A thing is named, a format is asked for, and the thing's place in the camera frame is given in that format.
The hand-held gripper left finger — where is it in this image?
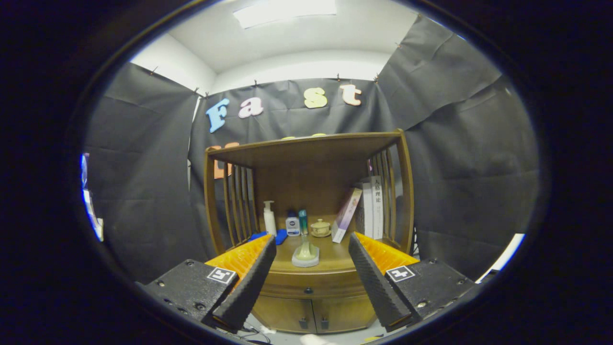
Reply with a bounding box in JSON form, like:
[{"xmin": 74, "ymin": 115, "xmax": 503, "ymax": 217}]
[{"xmin": 144, "ymin": 234, "xmax": 277, "ymax": 332}]

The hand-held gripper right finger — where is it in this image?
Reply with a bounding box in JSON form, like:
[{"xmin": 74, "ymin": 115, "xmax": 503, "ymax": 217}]
[{"xmin": 348, "ymin": 232, "xmax": 479, "ymax": 332}]

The wooden drawer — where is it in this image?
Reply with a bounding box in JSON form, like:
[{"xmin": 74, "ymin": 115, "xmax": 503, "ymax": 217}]
[{"xmin": 261, "ymin": 271, "xmax": 369, "ymax": 300}]

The pale green brush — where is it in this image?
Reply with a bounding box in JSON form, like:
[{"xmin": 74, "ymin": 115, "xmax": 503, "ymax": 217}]
[{"xmin": 291, "ymin": 235, "xmax": 320, "ymax": 268}]

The wooden cabinet door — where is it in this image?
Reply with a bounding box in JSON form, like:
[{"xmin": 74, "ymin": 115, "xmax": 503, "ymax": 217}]
[
  {"xmin": 314, "ymin": 295, "xmax": 377, "ymax": 332},
  {"xmin": 251, "ymin": 296, "xmax": 316, "ymax": 334}
]

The wooden countertop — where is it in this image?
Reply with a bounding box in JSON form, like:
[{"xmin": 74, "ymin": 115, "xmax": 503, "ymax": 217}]
[{"xmin": 268, "ymin": 229, "xmax": 357, "ymax": 274}]

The wooden cabinet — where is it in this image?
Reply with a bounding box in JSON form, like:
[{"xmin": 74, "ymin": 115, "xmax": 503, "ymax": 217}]
[{"xmin": 204, "ymin": 128, "xmax": 415, "ymax": 335}]

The blue folded cloth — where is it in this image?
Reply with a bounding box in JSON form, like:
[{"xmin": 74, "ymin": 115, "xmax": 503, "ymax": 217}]
[{"xmin": 247, "ymin": 229, "xmax": 289, "ymax": 246}]

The white pump bottle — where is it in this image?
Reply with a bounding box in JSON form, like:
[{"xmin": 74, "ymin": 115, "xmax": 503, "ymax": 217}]
[{"xmin": 263, "ymin": 200, "xmax": 278, "ymax": 237}]

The purple cover book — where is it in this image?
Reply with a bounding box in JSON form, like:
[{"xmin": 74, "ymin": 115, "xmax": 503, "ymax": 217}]
[{"xmin": 331, "ymin": 187, "xmax": 363, "ymax": 243}]

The dark patterned cover book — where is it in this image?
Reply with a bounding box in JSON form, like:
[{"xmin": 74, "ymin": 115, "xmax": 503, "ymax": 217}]
[{"xmin": 354, "ymin": 182, "xmax": 374, "ymax": 239}]

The white spine book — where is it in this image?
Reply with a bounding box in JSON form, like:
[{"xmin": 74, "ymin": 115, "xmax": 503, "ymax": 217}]
[{"xmin": 371, "ymin": 175, "xmax": 385, "ymax": 240}]

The cream lidded tea cup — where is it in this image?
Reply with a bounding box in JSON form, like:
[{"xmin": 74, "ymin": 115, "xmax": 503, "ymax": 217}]
[{"xmin": 310, "ymin": 218, "xmax": 332, "ymax": 238}]

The white box appliance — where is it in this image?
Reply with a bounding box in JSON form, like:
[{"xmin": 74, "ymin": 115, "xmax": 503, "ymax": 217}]
[{"xmin": 474, "ymin": 233, "xmax": 526, "ymax": 283}]

